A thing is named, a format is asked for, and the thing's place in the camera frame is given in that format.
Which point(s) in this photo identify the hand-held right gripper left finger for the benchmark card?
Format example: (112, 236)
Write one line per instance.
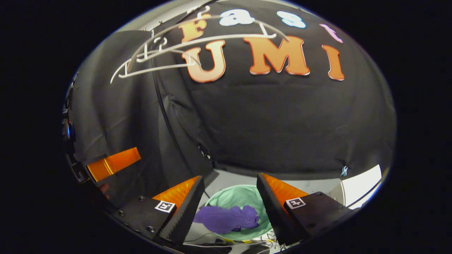
(185, 215)

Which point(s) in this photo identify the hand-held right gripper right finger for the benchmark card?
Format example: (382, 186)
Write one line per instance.
(275, 211)

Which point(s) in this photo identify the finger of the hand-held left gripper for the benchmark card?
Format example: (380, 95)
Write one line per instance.
(113, 164)

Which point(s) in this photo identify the green laundry hamper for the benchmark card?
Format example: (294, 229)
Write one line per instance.
(240, 195)

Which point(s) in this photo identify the purple jacket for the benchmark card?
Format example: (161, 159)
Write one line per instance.
(226, 218)

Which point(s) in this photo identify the white plastic clothes hanger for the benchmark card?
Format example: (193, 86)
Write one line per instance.
(247, 36)
(159, 68)

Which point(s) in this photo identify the black metal clothes rack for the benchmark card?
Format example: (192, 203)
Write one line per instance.
(163, 113)

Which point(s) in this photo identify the small white clip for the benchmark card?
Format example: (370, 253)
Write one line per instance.
(344, 171)

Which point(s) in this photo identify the black backdrop cloth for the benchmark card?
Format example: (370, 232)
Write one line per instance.
(282, 123)

